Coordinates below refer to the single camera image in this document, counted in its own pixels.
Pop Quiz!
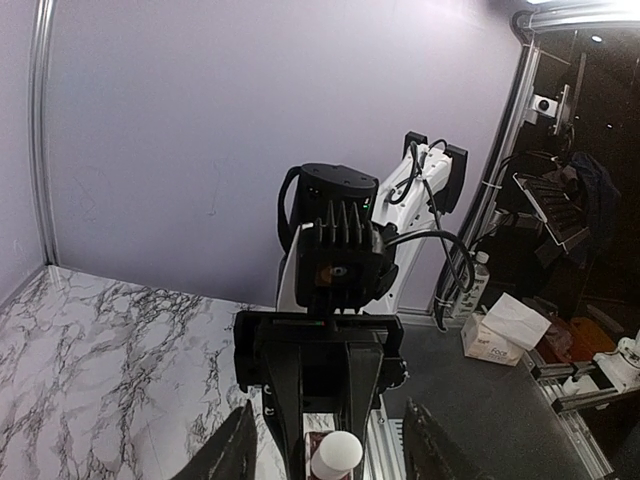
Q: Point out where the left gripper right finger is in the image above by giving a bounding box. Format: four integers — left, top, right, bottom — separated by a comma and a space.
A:
402, 398, 492, 480

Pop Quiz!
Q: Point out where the red nail polish bottle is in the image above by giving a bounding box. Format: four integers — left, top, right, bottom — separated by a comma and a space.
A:
304, 430, 364, 480

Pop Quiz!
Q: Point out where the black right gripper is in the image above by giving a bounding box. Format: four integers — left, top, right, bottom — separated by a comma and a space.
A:
233, 310, 406, 479

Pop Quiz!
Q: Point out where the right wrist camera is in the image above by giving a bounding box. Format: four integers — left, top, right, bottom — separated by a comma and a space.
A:
295, 200, 385, 315

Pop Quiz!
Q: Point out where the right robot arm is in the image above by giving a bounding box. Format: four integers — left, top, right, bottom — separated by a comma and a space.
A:
234, 133, 468, 479

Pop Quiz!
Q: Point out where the right aluminium frame post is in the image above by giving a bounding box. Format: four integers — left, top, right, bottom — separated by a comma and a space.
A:
28, 0, 59, 265

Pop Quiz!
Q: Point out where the white tissue box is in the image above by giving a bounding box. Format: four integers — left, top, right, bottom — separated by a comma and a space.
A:
460, 293, 551, 367

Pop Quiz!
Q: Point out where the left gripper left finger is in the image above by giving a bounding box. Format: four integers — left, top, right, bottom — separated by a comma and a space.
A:
172, 400, 258, 480

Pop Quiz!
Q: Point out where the plastic water bottle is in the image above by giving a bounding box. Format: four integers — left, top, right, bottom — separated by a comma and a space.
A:
449, 250, 490, 321

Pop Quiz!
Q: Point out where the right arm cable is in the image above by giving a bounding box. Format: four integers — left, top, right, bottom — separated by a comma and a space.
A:
277, 139, 476, 296

